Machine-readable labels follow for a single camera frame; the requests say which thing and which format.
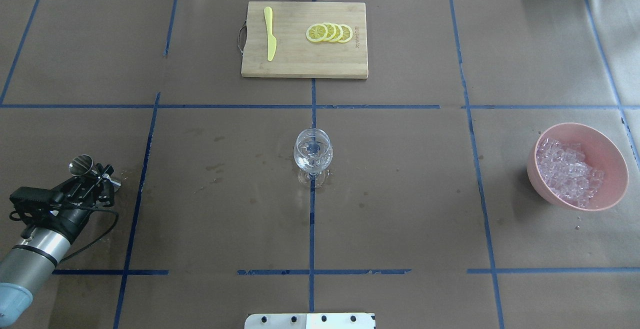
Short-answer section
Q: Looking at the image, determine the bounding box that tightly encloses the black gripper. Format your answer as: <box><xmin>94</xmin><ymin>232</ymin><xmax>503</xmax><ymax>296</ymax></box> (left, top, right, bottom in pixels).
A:
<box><xmin>47</xmin><ymin>163</ymin><xmax>115</xmax><ymax>237</ymax></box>

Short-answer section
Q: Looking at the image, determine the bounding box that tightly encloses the steel double jigger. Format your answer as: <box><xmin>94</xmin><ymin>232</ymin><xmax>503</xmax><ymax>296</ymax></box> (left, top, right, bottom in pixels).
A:
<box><xmin>68</xmin><ymin>154</ymin><xmax>122</xmax><ymax>192</ymax></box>

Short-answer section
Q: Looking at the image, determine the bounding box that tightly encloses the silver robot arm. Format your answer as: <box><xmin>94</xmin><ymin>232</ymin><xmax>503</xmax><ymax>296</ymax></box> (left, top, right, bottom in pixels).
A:
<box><xmin>0</xmin><ymin>161</ymin><xmax>121</xmax><ymax>327</ymax></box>

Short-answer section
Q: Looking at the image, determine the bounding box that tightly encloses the clear wine glass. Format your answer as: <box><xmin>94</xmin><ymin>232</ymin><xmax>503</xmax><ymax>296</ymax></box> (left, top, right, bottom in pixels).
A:
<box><xmin>293</xmin><ymin>128</ymin><xmax>334</xmax><ymax>190</ymax></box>

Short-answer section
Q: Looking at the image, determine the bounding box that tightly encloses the ice cubes pile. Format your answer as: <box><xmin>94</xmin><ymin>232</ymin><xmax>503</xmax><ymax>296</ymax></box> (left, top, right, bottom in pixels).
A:
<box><xmin>535</xmin><ymin>137</ymin><xmax>606</xmax><ymax>209</ymax></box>

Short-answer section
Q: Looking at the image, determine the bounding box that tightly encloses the yellow plastic knife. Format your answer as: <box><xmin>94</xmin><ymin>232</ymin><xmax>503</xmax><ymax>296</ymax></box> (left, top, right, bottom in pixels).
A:
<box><xmin>263</xmin><ymin>6</ymin><xmax>277</xmax><ymax>61</ymax></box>

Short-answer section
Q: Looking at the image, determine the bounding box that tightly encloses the bamboo cutting board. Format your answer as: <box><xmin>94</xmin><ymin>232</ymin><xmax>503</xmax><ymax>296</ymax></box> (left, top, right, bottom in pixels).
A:
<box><xmin>241</xmin><ymin>1</ymin><xmax>370</xmax><ymax>80</ymax></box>

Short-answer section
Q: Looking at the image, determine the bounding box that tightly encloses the lemon slice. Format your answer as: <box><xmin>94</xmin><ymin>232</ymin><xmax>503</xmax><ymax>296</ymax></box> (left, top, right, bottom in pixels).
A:
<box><xmin>337</xmin><ymin>24</ymin><xmax>354</xmax><ymax>44</ymax></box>
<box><xmin>322</xmin><ymin>23</ymin><xmax>338</xmax><ymax>42</ymax></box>
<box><xmin>305</xmin><ymin>23</ymin><xmax>329</xmax><ymax>43</ymax></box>
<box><xmin>329</xmin><ymin>23</ymin><xmax>344</xmax><ymax>43</ymax></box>

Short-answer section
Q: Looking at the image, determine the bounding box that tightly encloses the pink bowl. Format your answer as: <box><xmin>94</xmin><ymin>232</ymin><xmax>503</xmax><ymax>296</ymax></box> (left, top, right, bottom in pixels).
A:
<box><xmin>526</xmin><ymin>122</ymin><xmax>629</xmax><ymax>212</ymax></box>

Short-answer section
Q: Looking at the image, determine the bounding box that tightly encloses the black camera cable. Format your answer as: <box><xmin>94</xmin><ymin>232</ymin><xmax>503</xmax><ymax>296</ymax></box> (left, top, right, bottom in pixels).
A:
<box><xmin>60</xmin><ymin>208</ymin><xmax>120</xmax><ymax>264</ymax></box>

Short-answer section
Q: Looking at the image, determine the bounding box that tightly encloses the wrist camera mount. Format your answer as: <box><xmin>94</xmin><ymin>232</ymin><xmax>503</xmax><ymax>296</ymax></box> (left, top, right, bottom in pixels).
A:
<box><xmin>9</xmin><ymin>187</ymin><xmax>65</xmax><ymax>227</ymax></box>

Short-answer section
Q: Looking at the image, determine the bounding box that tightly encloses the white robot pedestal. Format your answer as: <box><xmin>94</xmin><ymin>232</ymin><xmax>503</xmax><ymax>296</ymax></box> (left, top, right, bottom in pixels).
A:
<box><xmin>244</xmin><ymin>312</ymin><xmax>377</xmax><ymax>329</ymax></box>

